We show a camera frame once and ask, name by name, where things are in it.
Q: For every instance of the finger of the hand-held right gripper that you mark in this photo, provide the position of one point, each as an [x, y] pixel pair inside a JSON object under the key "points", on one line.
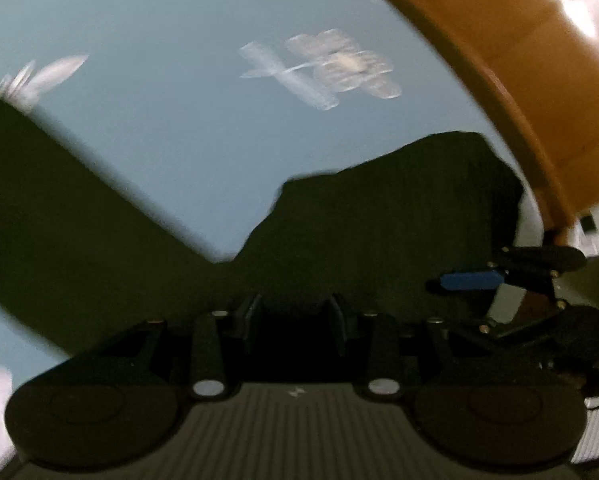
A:
{"points": [[472, 280], [519, 322]]}

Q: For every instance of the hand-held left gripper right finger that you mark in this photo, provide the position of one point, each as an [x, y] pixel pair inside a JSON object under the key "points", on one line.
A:
{"points": [[340, 316]]}

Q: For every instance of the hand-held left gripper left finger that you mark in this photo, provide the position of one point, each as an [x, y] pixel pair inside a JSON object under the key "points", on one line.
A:
{"points": [[249, 316]]}

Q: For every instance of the black pants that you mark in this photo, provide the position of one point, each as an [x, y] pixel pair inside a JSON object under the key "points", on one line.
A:
{"points": [[354, 220]]}

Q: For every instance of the blue floral bed sheet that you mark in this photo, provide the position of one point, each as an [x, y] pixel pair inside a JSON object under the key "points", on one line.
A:
{"points": [[179, 125]]}

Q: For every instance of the wooden bed headboard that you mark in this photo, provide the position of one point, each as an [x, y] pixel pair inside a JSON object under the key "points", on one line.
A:
{"points": [[504, 50]]}

